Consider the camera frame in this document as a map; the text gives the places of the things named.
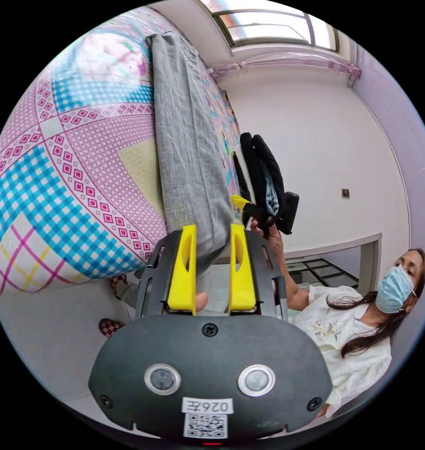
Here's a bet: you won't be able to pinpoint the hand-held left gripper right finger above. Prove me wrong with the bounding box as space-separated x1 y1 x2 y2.
228 223 258 314

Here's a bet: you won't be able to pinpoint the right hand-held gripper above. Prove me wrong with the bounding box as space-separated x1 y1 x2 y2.
230 132 286 240

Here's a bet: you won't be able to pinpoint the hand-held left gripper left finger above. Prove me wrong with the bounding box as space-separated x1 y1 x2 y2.
167 225 198 314

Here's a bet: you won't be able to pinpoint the gray jeans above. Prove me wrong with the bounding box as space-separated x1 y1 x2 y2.
145 30 235 282

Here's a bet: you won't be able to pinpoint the person's right forearm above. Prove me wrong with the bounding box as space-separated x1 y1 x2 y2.
268 242 314 312

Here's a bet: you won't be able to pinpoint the person's right hand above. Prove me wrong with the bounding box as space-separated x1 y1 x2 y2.
250 217 284 255

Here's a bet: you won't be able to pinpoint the person's body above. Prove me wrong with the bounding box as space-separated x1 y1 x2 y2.
98 247 425 420

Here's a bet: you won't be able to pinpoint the bed with checked printed sheet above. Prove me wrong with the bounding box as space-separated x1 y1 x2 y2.
0 6 245 297

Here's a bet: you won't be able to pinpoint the window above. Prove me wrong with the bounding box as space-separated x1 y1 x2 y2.
201 0 341 54

